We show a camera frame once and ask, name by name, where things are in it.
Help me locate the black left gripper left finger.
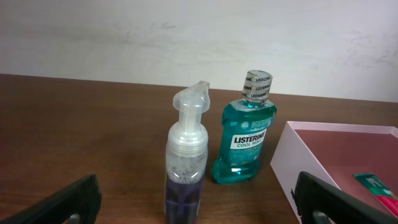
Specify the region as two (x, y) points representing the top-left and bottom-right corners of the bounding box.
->
(1, 174), (102, 224)

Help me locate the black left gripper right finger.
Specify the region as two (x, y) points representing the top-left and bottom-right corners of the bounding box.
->
(291, 171), (397, 224)

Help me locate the pink cardboard box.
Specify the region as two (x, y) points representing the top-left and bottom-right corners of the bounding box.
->
(271, 121), (397, 223)

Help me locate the clear foam pump bottle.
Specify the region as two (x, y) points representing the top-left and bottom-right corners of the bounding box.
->
(164, 81), (210, 223)

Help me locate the red green toothpaste tube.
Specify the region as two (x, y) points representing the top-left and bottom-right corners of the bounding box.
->
(353, 173), (398, 217)

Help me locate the teal Listerine mouthwash bottle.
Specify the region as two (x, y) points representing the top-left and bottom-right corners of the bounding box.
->
(212, 70), (277, 184)

